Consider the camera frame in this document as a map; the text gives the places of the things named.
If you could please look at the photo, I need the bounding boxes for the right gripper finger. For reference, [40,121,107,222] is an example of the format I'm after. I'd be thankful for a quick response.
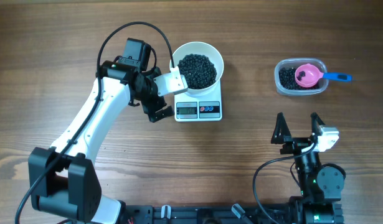
[310,112,325,136]
[271,112,293,144]

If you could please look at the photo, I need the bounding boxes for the pink scoop with blue handle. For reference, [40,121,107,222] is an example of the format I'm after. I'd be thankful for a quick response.
[295,63,352,88]

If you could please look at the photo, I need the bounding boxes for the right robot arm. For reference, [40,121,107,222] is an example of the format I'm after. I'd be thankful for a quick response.
[271,113,346,223]

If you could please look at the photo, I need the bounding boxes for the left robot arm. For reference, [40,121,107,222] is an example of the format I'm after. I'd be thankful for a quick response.
[27,39,187,223]

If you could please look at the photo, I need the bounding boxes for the white digital kitchen scale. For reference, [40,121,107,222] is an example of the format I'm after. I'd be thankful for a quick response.
[174,81,222,122]

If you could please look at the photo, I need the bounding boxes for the white plastic bowl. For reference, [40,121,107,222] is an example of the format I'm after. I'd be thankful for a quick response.
[173,42,224,95]

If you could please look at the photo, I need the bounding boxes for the clear plastic container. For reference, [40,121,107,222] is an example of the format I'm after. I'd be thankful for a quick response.
[274,58,329,96]

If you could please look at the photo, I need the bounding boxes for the black beans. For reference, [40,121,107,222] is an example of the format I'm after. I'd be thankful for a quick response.
[177,54,319,90]

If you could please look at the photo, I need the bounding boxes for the right black cable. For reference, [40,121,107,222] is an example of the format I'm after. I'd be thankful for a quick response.
[252,142,318,224]

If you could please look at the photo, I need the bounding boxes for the black cable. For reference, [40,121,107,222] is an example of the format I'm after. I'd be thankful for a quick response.
[14,21,175,224]
[252,142,318,224]

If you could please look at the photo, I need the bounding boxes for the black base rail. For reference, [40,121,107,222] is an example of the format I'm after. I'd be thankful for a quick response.
[120,202,344,224]

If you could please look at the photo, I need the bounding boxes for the left black cable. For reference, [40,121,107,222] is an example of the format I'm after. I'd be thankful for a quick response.
[14,21,175,224]

